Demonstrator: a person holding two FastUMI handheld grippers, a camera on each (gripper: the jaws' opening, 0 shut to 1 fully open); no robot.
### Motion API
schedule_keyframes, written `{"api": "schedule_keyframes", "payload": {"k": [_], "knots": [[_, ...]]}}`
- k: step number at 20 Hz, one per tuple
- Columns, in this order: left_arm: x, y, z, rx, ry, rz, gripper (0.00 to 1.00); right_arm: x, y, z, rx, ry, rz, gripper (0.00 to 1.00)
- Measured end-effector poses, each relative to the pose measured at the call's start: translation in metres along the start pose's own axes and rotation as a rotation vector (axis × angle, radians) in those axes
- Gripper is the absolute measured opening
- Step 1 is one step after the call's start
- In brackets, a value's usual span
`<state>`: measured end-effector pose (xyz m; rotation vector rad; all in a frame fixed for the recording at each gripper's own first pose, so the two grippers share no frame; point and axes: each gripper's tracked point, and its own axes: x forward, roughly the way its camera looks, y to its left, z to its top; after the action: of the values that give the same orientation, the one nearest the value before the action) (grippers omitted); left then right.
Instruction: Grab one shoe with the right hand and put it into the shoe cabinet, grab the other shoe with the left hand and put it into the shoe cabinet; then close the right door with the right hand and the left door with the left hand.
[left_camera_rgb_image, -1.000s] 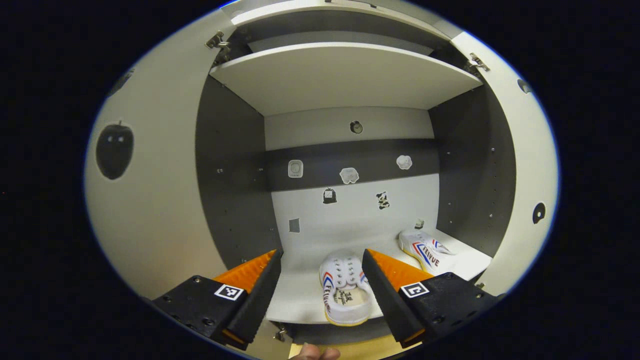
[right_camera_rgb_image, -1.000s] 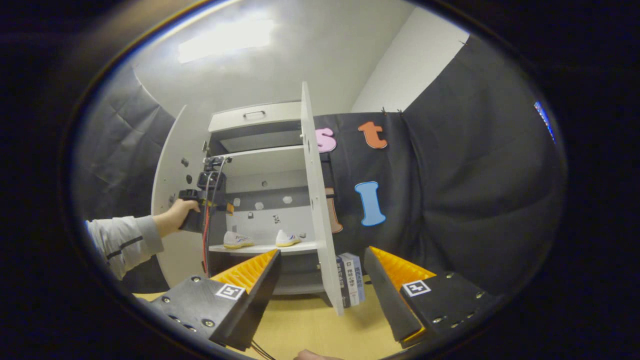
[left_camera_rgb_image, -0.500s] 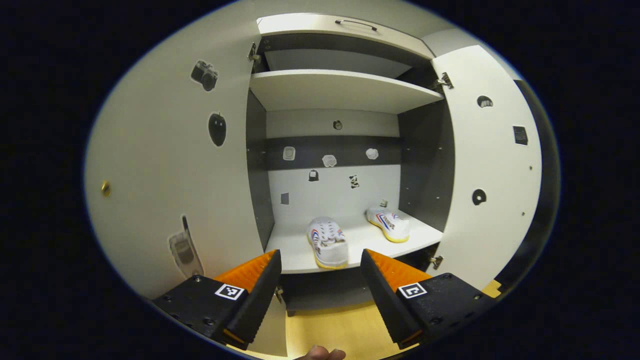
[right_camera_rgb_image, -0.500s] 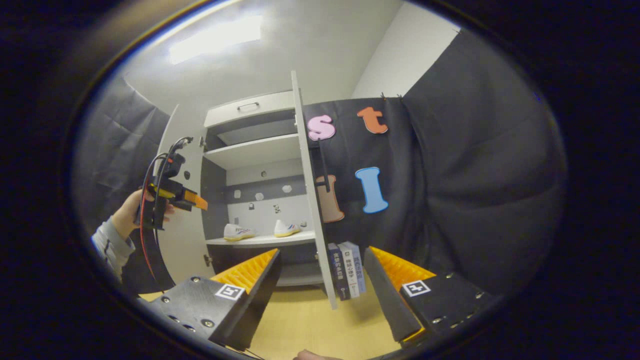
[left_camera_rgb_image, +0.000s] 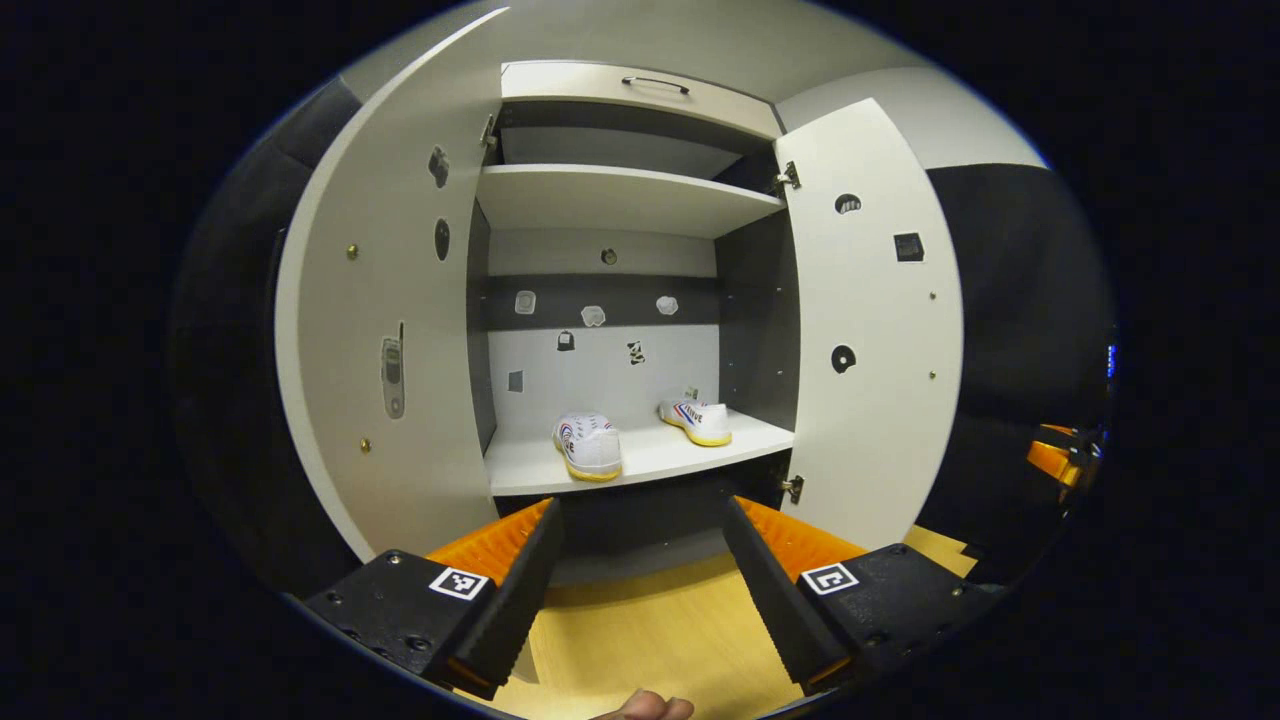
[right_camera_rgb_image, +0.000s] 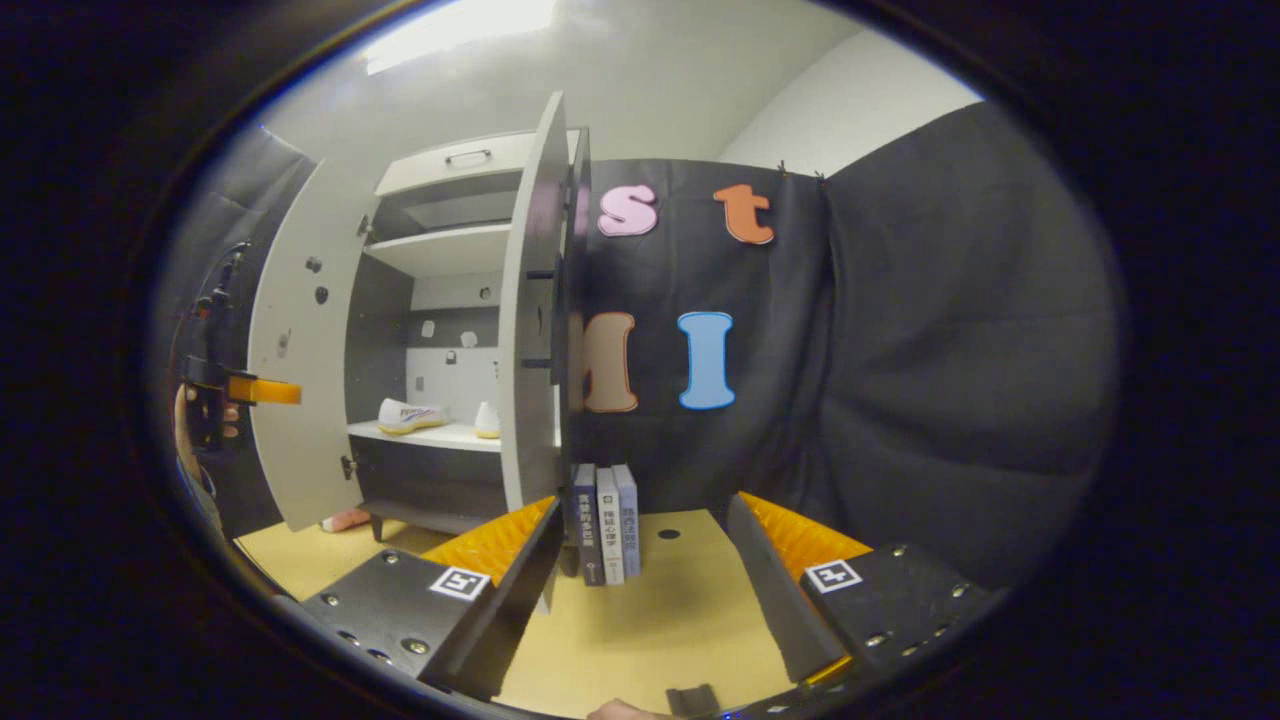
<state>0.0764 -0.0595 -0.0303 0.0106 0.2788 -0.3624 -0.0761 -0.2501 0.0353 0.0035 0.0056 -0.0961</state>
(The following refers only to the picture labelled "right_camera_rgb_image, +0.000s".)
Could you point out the ceiling light panel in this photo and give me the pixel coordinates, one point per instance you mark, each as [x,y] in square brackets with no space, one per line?
[460,30]

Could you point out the white shoe cabinet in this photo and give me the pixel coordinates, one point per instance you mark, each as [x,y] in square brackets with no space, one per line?
[440,435]

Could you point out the white striped shoe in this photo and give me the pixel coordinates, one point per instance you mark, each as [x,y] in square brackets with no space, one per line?
[487,422]
[410,417]

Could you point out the white shoe cabinet door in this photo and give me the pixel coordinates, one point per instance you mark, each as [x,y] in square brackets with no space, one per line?
[300,450]
[525,400]

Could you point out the black backdrop cloth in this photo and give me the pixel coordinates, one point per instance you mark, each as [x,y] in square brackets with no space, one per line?
[950,350]

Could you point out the pink soft toy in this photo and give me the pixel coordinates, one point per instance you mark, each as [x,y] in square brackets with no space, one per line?
[345,520]

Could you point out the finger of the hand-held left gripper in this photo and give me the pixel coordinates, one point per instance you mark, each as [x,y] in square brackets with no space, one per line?
[265,390]

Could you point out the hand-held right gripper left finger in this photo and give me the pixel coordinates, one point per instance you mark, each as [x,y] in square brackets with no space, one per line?
[500,600]

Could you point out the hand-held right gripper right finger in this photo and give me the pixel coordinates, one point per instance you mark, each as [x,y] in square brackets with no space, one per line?
[785,600]

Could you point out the white cabinet drawer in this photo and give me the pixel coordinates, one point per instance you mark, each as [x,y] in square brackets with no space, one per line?
[420,170]

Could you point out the white book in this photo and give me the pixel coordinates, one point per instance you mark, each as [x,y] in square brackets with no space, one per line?
[610,530]

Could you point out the light blue book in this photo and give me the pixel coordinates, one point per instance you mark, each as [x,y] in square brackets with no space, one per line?
[629,515]

